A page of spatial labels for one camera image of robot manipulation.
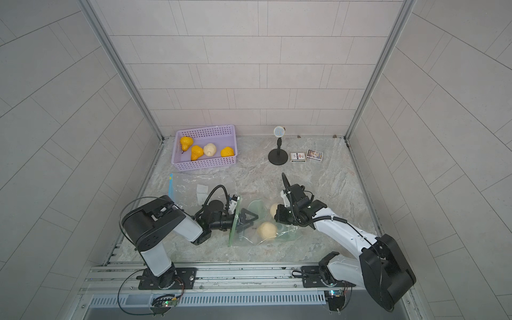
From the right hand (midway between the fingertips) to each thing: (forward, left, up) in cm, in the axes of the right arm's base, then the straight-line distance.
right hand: (274, 217), depth 82 cm
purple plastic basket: (+51, +27, 0) cm, 58 cm away
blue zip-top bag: (+16, +39, 0) cm, 42 cm away
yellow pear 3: (+38, +39, +2) cm, 54 cm away
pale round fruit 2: (-5, +3, 0) cm, 6 cm away
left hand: (-2, +7, 0) cm, 7 cm away
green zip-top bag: (-6, +11, -4) cm, 13 cm away
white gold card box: (+33, -16, -2) cm, 37 cm away
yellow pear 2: (+44, +45, +3) cm, 63 cm away
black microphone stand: (+36, -5, -3) cm, 36 cm away
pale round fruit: (+38, +31, +3) cm, 49 cm away
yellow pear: (+37, +22, +2) cm, 43 cm away
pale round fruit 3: (+4, 0, 0) cm, 4 cm away
